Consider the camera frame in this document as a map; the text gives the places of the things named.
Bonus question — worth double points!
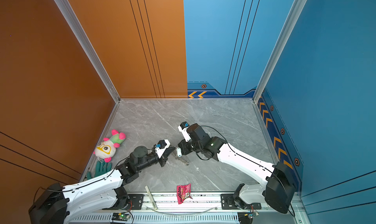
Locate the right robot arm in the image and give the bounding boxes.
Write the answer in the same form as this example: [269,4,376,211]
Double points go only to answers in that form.
[178,122,297,215]

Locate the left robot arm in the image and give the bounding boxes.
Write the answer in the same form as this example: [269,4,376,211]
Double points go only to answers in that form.
[28,144,176,224]

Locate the pink snack packet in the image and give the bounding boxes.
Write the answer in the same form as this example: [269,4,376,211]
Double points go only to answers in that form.
[176,184,192,204]

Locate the white barcode strip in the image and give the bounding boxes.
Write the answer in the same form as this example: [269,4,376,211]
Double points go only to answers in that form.
[145,185,158,210]

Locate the pink green plush toy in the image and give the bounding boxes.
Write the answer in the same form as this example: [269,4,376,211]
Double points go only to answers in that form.
[93,130,126,163]

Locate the green rubber glove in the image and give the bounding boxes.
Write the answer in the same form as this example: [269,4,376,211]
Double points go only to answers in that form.
[86,161,112,180]

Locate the left circuit board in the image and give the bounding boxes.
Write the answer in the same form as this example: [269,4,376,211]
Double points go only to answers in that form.
[111,212,132,224]

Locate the circuit board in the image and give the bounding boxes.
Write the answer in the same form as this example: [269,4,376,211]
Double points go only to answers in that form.
[237,212,259,224]
[111,212,132,224]

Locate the right circuit board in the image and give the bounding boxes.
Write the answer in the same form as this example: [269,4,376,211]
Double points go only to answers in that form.
[237,212,259,224]

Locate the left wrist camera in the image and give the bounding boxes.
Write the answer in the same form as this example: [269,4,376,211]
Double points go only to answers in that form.
[152,139,170,158]

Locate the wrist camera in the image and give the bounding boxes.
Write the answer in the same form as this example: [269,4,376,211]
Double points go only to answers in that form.
[152,139,170,158]
[178,121,191,142]

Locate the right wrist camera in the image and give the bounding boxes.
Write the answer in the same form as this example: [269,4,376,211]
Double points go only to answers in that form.
[178,121,191,142]

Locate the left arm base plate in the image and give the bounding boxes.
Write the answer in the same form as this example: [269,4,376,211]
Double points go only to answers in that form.
[124,194,144,211]

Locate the aluminium front rail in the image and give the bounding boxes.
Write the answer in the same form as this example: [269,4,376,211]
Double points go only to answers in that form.
[70,192,310,224]

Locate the clear cable tie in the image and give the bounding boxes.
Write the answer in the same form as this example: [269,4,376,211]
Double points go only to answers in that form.
[146,205,216,216]

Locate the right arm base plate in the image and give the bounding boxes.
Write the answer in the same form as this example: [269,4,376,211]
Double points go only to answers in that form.
[220,194,262,210]

